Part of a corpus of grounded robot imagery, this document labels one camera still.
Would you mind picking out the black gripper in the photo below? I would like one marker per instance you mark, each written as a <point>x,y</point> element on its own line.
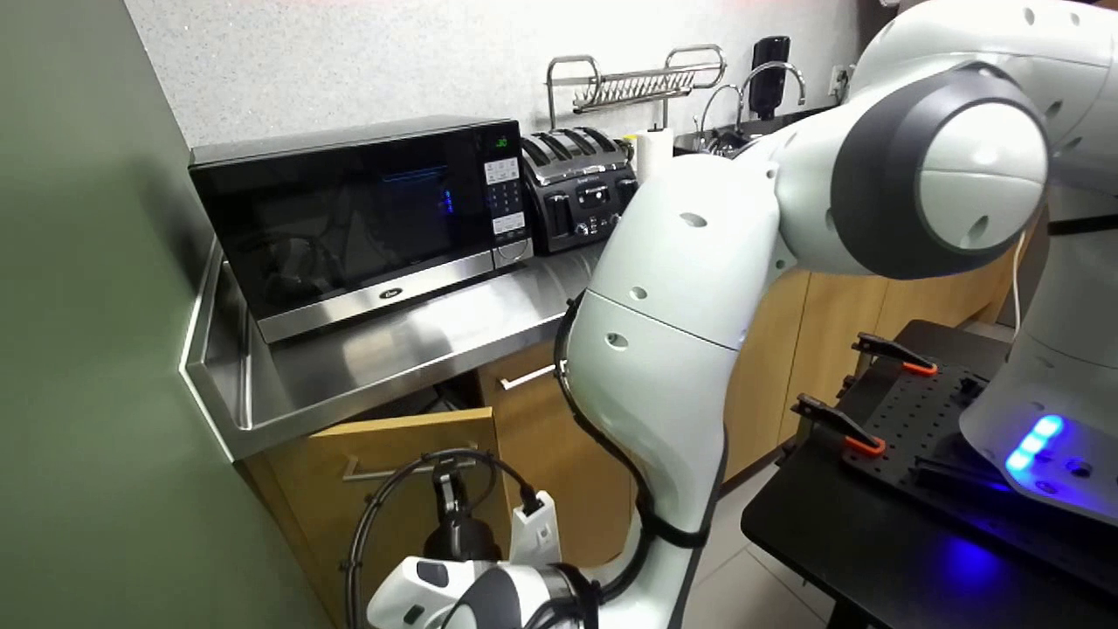
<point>457,543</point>

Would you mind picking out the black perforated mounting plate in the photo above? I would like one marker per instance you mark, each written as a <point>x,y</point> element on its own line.
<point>921,414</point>

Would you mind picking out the chrome sink faucet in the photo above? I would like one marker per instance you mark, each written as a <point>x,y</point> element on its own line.
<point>801,77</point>

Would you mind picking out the black soap dispenser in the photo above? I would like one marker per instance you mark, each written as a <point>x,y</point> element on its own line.
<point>771,70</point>

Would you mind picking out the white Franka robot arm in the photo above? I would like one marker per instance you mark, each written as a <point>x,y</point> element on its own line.
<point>699,267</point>

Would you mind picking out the black microwave oven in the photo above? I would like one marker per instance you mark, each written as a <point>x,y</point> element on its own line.
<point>351,222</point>

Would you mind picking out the black steel four-slot toaster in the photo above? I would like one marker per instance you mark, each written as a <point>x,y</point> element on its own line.
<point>570,194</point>

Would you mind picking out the black clamp with orange tip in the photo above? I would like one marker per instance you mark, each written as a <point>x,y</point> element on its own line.
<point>832,421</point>
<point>892,353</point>

